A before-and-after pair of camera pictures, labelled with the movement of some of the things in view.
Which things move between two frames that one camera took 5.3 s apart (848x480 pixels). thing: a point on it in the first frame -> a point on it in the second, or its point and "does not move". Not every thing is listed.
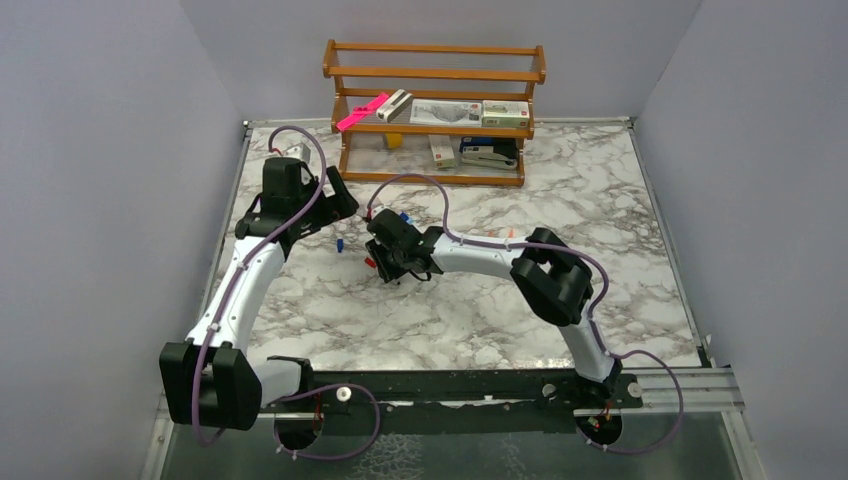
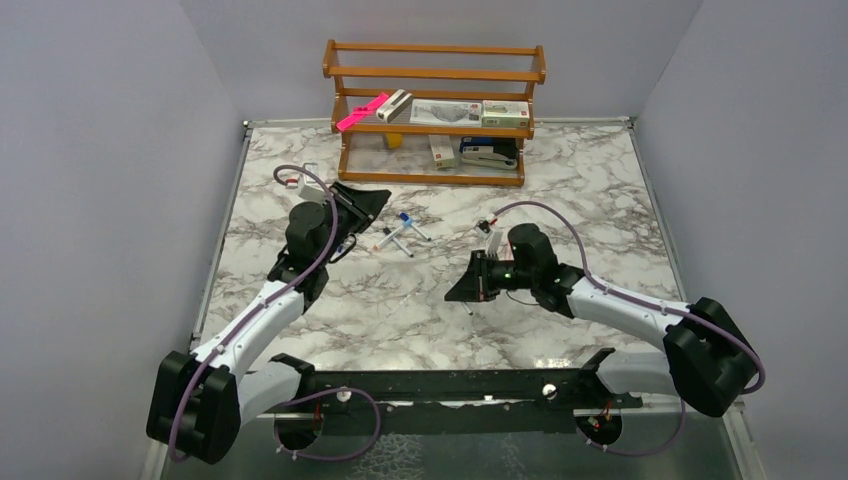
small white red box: (442, 151) does not move
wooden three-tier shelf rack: (432, 115) does not move
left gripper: (341, 204) -> (362, 205)
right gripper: (386, 272) -> (472, 286)
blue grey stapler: (489, 151) does not move
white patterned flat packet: (445, 112) does not move
